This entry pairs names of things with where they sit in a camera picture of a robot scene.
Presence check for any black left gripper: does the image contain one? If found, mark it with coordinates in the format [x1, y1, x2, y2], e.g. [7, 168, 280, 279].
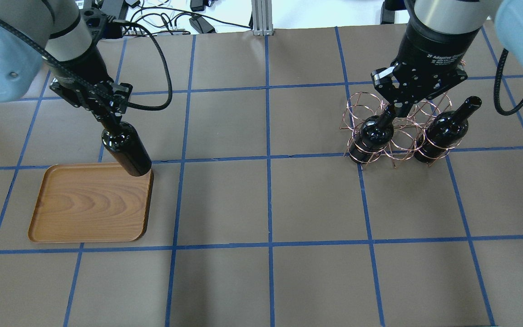
[49, 45, 132, 124]

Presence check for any black braided cable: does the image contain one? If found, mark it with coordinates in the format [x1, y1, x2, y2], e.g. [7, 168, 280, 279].
[0, 5, 173, 112]

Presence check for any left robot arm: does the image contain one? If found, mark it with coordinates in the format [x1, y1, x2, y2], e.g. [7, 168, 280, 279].
[0, 0, 132, 124]

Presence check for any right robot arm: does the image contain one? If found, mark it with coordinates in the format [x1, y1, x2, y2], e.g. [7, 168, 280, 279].
[371, 0, 523, 118]

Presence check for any wooden tray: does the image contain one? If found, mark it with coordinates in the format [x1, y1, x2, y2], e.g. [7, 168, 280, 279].
[28, 162, 154, 243]

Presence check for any dark wine bottle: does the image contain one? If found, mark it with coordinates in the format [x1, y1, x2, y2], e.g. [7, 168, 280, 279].
[348, 111, 397, 164]
[100, 114, 152, 177]
[414, 96, 482, 163]

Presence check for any copper wire bottle basket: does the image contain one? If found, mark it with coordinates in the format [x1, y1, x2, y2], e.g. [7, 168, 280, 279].
[340, 91, 466, 170]

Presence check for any aluminium frame post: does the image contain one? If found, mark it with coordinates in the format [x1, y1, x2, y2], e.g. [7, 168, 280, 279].
[251, 0, 274, 36]

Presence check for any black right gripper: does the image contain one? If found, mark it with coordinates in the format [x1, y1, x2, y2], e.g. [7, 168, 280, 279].
[371, 21, 468, 118]

